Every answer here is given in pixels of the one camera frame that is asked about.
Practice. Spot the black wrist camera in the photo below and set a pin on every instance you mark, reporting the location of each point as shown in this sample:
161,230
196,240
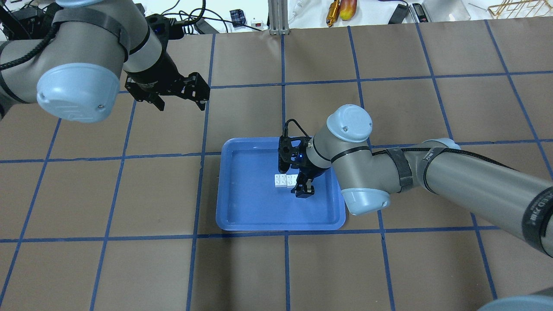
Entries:
292,153

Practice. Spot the black power adapter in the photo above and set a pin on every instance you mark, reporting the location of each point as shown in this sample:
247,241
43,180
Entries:
399,14

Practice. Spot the blue plastic tray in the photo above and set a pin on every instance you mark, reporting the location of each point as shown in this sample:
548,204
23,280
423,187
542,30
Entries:
253,196

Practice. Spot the aluminium frame post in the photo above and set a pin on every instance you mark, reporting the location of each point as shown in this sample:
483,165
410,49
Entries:
278,23

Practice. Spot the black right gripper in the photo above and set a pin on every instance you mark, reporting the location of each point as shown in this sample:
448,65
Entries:
312,171

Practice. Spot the orange toy mango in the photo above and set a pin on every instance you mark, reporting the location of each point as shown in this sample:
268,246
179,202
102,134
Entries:
348,9

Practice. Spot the gold brass cylinder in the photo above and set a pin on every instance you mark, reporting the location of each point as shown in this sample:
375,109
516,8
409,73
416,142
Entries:
333,13

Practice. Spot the silver metal tray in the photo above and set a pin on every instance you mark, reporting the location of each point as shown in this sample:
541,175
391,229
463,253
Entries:
445,10

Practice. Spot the white block mid table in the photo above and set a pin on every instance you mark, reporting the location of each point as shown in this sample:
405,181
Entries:
291,181

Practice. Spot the white block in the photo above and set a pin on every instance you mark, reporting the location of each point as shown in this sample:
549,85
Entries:
280,181

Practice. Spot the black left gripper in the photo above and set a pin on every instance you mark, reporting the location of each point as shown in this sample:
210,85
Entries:
159,72

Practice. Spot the gold wire rack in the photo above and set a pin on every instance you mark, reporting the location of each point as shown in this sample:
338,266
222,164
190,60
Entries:
511,9

